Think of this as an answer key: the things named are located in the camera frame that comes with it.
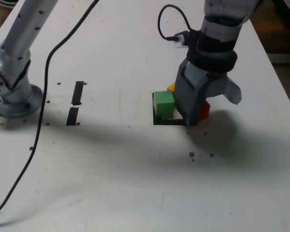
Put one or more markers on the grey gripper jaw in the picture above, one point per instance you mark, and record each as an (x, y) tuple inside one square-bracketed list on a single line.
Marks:
[(222, 84), (188, 96)]

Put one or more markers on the black tape strip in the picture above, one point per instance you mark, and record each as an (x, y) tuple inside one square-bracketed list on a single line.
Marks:
[(77, 93)]

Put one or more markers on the green cube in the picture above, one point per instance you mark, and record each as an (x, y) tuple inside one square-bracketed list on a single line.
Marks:
[(163, 104)]

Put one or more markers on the brown wooden shelf unit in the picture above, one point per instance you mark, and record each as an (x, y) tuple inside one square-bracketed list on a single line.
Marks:
[(280, 36)]

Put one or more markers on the black tape square outline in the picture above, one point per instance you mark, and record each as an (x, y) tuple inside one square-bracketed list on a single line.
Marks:
[(169, 122)]

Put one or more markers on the yellow cube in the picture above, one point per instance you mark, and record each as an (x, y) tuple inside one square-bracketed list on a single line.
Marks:
[(171, 87)]

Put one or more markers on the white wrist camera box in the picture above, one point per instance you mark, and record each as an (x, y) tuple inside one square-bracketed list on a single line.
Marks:
[(180, 43)]

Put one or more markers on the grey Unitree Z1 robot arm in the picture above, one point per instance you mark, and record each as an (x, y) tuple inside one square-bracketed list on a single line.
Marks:
[(21, 36)]

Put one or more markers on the red cube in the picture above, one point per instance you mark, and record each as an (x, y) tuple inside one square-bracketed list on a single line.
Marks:
[(204, 111)]

